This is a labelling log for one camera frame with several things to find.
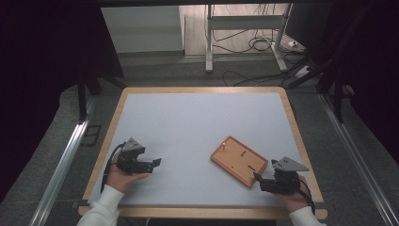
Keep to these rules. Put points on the small white plug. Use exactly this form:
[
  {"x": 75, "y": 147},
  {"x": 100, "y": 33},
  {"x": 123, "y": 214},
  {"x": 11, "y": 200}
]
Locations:
[{"x": 293, "y": 44}]

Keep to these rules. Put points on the aluminium rail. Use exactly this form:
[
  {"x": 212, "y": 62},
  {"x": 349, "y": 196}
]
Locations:
[
  {"x": 357, "y": 153},
  {"x": 62, "y": 163}
]

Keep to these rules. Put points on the person's left hand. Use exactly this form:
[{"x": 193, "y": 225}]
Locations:
[{"x": 120, "y": 179}]

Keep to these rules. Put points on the black floor grate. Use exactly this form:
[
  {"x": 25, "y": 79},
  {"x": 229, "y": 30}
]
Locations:
[{"x": 91, "y": 135}]

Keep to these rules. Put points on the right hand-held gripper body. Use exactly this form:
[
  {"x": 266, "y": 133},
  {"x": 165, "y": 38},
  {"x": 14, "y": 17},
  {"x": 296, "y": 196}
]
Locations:
[{"x": 282, "y": 183}]

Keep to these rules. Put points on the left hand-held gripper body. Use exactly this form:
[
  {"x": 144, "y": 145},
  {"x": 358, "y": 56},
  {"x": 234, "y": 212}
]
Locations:
[{"x": 130, "y": 157}]

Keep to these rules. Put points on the white cabinet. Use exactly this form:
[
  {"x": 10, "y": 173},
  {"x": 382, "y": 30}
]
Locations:
[{"x": 141, "y": 28}]

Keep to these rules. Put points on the person's right hand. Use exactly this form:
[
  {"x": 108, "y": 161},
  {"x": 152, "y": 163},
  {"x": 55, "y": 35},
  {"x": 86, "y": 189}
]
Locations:
[{"x": 298, "y": 201}]

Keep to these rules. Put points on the white metal stand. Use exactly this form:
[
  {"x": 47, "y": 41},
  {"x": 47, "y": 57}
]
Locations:
[{"x": 241, "y": 22}]

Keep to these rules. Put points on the black stand leg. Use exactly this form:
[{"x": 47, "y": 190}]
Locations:
[
  {"x": 338, "y": 100},
  {"x": 82, "y": 97}
]

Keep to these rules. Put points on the white power strip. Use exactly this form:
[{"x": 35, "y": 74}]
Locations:
[{"x": 303, "y": 71}]

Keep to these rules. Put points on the dark curtain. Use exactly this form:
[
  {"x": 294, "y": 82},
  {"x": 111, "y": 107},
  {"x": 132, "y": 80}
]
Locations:
[
  {"x": 373, "y": 62},
  {"x": 37, "y": 78}
]

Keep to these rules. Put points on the wooden picture frame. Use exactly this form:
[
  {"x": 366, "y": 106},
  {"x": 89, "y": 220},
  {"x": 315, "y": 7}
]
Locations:
[{"x": 238, "y": 161}]

